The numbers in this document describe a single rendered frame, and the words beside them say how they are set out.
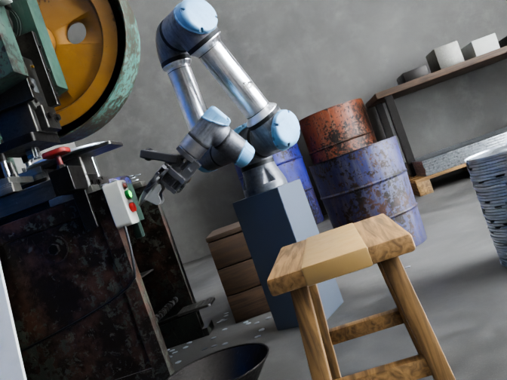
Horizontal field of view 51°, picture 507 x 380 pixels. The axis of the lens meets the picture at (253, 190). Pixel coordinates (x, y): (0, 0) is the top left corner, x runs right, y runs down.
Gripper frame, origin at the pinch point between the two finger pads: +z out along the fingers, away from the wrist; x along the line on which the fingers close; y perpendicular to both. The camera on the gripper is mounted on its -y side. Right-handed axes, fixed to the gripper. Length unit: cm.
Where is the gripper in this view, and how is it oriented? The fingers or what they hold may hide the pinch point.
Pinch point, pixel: (139, 200)
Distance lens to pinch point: 162.1
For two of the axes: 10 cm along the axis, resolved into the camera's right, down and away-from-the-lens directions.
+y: 7.6, 6.5, -0.4
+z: -6.4, 7.6, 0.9
